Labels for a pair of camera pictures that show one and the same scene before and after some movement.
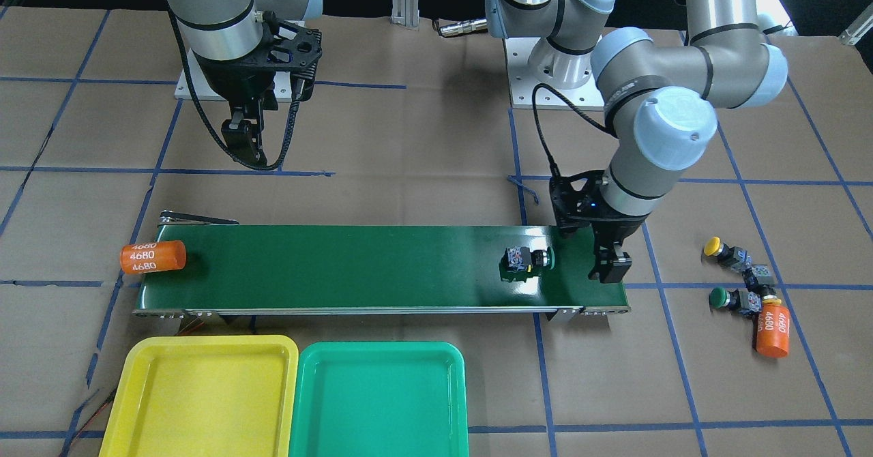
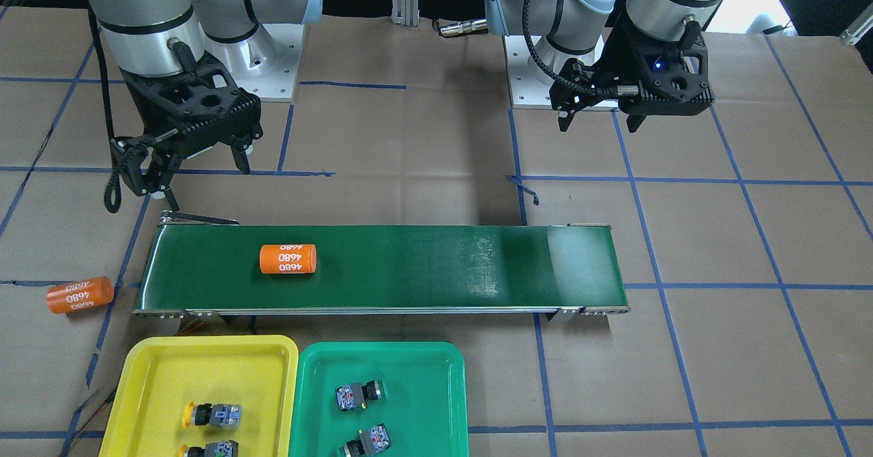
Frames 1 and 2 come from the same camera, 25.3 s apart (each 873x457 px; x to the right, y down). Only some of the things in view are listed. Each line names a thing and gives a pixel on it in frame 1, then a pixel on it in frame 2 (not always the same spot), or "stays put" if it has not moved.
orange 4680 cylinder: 773,331 -> 284,258
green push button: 518,263 -> 354,395
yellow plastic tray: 204,395 stays put
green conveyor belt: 395,271 stays put
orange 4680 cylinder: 153,256 -> 80,295
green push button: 736,301 -> 370,443
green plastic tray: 380,399 stays put
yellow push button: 737,258 -> 223,415
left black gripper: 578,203 -> 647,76
